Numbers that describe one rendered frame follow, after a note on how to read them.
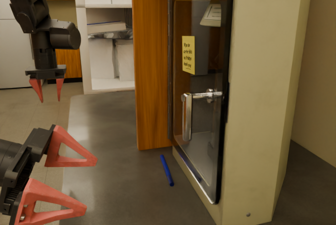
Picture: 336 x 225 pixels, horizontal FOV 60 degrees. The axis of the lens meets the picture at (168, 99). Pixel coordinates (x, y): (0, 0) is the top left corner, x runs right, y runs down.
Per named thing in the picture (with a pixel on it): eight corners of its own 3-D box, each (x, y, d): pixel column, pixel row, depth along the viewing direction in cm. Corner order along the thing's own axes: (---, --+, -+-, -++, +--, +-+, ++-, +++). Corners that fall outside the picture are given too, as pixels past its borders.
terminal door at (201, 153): (172, 140, 82) (172, -11, 70) (218, 209, 55) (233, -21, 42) (169, 140, 82) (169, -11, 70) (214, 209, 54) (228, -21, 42)
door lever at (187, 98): (211, 140, 53) (205, 134, 56) (214, 90, 50) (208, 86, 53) (183, 144, 52) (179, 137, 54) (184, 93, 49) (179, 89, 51)
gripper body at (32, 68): (65, 75, 80) (63, 48, 78) (25, 77, 77) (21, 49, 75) (66, 70, 86) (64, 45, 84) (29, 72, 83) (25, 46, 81)
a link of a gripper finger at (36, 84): (59, 104, 82) (56, 71, 79) (32, 106, 80) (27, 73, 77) (61, 97, 88) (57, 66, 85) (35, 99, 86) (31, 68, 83)
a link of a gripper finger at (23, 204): (98, 164, 39) (26, 146, 37) (90, 204, 33) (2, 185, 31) (85, 201, 42) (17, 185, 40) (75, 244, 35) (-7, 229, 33)
